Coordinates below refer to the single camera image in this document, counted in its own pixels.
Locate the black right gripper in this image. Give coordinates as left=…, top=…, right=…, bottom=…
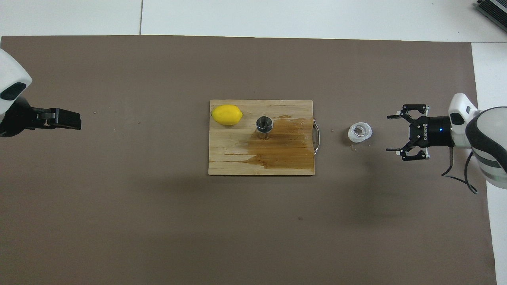
left=386, top=104, right=453, bottom=161

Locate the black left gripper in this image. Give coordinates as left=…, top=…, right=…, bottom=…
left=0, top=97, right=82, bottom=138

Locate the small clear plastic cup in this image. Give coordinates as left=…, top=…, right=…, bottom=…
left=348, top=122, right=374, bottom=143

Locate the steel double jigger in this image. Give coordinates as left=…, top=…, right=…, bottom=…
left=255, top=116, right=274, bottom=140

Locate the brown paper table mat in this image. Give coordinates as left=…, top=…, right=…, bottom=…
left=0, top=35, right=497, bottom=285

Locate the grey ribbed metal device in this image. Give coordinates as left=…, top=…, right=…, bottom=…
left=474, top=0, right=507, bottom=33

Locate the yellow lemon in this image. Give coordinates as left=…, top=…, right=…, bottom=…
left=211, top=104, right=243, bottom=126

